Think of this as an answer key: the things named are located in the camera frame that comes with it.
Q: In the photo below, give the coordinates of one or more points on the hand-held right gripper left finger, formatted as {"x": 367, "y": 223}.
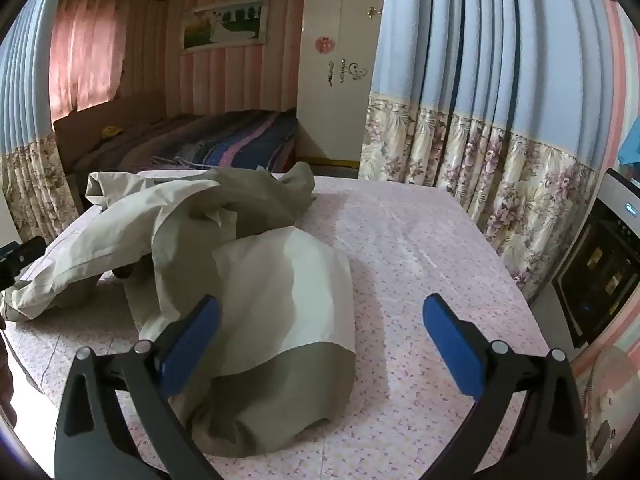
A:
{"x": 192, "y": 345}

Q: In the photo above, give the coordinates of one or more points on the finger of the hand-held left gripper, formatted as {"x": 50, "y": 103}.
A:
{"x": 17, "y": 260}

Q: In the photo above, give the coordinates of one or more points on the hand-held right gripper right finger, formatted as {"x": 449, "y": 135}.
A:
{"x": 452, "y": 345}

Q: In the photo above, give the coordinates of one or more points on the grey and white jacket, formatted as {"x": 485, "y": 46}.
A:
{"x": 280, "y": 285}

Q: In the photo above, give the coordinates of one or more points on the pink floral bedsheet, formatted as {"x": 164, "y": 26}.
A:
{"x": 425, "y": 240}

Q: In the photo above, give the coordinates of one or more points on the blue floral curtain left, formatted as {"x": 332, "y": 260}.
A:
{"x": 25, "y": 110}

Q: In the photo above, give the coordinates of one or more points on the blue floral curtain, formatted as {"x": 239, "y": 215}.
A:
{"x": 25, "y": 110}
{"x": 475, "y": 60}

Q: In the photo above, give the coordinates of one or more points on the yellow toy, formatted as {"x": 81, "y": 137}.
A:
{"x": 111, "y": 132}

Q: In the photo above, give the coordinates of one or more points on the brown bed headboard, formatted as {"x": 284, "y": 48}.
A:
{"x": 95, "y": 115}

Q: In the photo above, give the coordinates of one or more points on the black appliance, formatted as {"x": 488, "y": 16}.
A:
{"x": 600, "y": 270}

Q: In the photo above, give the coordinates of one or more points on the pink fan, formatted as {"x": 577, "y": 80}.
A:
{"x": 610, "y": 400}

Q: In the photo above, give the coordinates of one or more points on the pink curtain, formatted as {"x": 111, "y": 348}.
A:
{"x": 85, "y": 55}

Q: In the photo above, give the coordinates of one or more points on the blue floral curtain right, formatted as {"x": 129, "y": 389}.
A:
{"x": 475, "y": 60}

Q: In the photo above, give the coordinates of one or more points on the white wardrobe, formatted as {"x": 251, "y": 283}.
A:
{"x": 340, "y": 60}

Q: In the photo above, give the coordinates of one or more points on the framed wall picture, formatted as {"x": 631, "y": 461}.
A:
{"x": 225, "y": 25}

